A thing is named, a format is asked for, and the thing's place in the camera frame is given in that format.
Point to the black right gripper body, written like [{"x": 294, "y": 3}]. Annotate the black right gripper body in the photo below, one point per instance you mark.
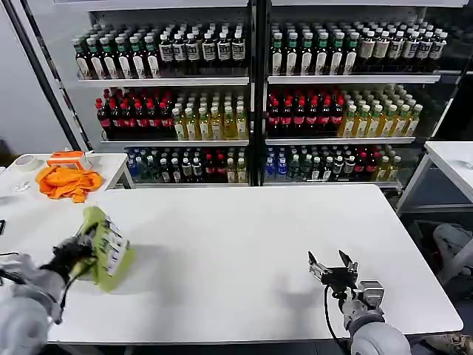
[{"x": 340, "y": 281}]

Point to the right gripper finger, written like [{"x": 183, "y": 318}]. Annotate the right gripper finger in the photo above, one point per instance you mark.
[
  {"x": 317, "y": 265},
  {"x": 349, "y": 260}
]

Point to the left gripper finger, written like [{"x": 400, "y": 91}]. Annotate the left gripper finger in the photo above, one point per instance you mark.
[
  {"x": 112, "y": 260},
  {"x": 111, "y": 231}
]

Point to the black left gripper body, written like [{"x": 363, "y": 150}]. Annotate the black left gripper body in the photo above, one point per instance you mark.
[{"x": 72, "y": 255}]

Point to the light green shirt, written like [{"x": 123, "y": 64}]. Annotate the light green shirt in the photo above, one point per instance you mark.
[{"x": 122, "y": 266}]

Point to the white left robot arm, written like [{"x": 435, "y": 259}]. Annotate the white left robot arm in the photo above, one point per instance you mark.
[{"x": 26, "y": 303}]

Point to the white side table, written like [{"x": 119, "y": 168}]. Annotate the white side table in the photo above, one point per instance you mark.
[{"x": 114, "y": 170}]

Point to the orange crumpled cloth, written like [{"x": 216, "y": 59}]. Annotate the orange crumpled cloth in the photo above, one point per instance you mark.
[{"x": 68, "y": 182}]

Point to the black phone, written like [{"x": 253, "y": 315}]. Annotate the black phone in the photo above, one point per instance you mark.
[{"x": 2, "y": 227}]

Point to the orange and white box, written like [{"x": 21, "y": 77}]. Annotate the orange and white box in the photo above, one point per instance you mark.
[{"x": 66, "y": 159}]

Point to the clear plastic piece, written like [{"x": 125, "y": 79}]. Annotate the clear plastic piece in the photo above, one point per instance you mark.
[{"x": 22, "y": 186}]

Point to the white tape roll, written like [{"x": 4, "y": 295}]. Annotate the white tape roll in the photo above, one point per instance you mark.
[{"x": 20, "y": 165}]

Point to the grey chair with cloth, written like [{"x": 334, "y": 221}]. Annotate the grey chair with cloth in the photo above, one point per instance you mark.
[{"x": 452, "y": 244}]

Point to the mottled brown floor object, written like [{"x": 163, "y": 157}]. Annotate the mottled brown floor object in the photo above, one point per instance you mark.
[{"x": 458, "y": 344}]

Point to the shelf rack of bottled drinks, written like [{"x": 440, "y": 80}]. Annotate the shelf rack of bottled drinks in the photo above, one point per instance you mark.
[
  {"x": 173, "y": 111},
  {"x": 332, "y": 111}
]

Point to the white table with legs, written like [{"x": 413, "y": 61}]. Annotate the white table with legs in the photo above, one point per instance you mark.
[{"x": 443, "y": 162}]

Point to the black slanted pole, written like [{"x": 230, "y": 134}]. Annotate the black slanted pole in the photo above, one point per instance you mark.
[{"x": 44, "y": 74}]

